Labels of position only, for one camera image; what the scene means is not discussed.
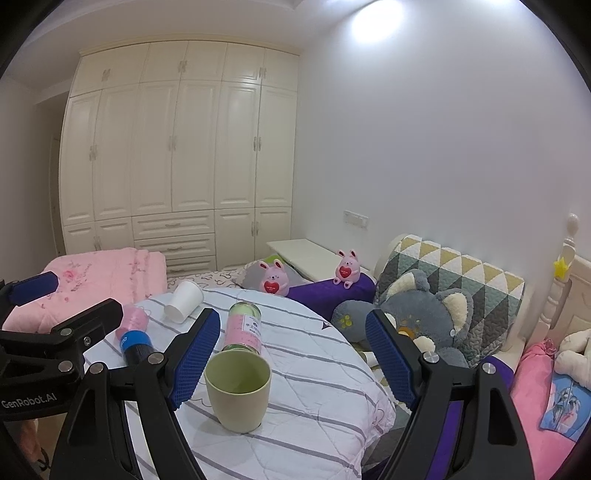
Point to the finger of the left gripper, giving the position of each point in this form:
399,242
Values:
68,340
19,293

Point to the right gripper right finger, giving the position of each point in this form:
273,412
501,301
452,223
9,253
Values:
463,425

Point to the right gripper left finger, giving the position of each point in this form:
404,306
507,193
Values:
95,442

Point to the green plastic cup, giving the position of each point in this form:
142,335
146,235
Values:
238,386

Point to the white paper cup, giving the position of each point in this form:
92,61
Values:
186,297

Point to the folded pink quilt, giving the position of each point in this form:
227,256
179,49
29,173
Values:
127,275

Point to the grey elephant plush toy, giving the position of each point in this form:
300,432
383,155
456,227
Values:
436,322

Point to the cream plush toy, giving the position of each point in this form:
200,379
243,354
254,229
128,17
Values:
573,358

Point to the triangle pattern quilted cushion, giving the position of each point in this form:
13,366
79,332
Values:
501,298

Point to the white bed headboard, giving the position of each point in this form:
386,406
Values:
567,306

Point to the heart pattern bed sheet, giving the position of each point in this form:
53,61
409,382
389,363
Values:
227,278

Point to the pink label glass bottle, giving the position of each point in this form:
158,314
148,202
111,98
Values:
242,330

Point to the yellow star sticker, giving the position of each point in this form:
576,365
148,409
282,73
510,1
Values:
561,268

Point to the purple pillow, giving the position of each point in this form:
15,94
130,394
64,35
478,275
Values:
324,296

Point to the pink bunny plush right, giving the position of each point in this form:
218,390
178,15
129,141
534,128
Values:
348,272

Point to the pink bunny plush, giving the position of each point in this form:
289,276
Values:
348,272
275,280

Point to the pink bunny plush left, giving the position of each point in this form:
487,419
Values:
275,280

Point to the cream wardrobe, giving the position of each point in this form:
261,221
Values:
182,147

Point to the white wall socket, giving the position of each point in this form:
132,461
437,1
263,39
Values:
356,219

